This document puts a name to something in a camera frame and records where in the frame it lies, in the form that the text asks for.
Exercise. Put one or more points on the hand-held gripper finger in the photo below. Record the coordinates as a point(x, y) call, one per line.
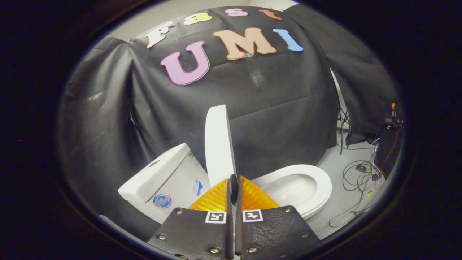
point(238, 224)
point(230, 224)

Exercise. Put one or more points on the white toilet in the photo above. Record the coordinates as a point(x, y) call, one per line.
point(180, 184)

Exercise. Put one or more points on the white toilet tank lid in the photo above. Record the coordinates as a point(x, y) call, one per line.
point(151, 177)

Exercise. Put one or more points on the white toilet seat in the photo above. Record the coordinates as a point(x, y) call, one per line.
point(323, 187)

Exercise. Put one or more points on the black backdrop cloth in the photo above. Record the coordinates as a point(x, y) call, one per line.
point(97, 126)
point(274, 115)
point(361, 79)

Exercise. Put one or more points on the black power adapter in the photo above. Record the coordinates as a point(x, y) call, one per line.
point(361, 167)

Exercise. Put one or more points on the black light stand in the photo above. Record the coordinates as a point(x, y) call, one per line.
point(341, 115)

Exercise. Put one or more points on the dark draped stand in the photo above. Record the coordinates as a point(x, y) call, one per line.
point(388, 148)

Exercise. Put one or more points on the spare orange and black gripper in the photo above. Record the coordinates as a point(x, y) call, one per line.
point(393, 119)

